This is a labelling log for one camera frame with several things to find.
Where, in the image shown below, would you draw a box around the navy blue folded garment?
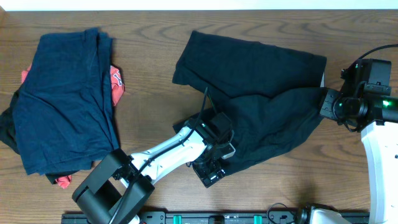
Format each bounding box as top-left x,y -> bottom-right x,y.
12,28 -> 119,175

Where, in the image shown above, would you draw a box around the black garment under pile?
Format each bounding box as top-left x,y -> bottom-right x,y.
1,90 -> 70,186

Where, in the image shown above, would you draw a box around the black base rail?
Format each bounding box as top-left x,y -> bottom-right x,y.
131,204 -> 378,224

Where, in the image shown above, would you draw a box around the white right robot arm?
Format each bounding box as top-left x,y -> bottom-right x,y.
320,58 -> 397,223

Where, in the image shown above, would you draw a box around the black shorts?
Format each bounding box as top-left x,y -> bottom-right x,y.
172,31 -> 327,175

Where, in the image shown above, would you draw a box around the red garment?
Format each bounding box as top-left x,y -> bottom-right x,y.
14,67 -> 125,179

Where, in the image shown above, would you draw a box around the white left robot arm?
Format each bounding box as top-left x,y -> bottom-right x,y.
72,113 -> 236,224

